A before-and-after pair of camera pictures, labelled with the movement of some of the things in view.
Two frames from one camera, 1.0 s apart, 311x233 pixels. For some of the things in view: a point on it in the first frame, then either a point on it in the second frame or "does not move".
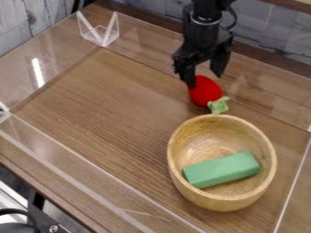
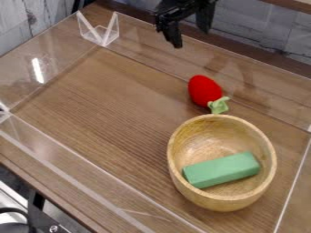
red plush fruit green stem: (207, 95) does not move
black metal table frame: (39, 221) does not move
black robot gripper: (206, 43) to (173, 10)
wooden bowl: (222, 158) does not move
